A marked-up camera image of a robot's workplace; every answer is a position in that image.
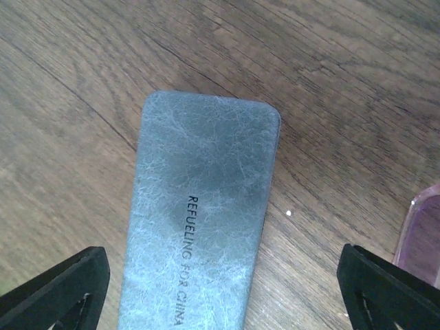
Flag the blue-grey glasses case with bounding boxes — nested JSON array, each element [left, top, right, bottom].
[[118, 91, 281, 329]]

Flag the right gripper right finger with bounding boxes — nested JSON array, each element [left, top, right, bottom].
[[337, 244, 439, 330]]

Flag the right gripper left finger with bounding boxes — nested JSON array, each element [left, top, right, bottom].
[[1, 246, 110, 329]]

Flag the pink clear-frame glasses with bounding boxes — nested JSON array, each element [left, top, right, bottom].
[[393, 184, 439, 288]]

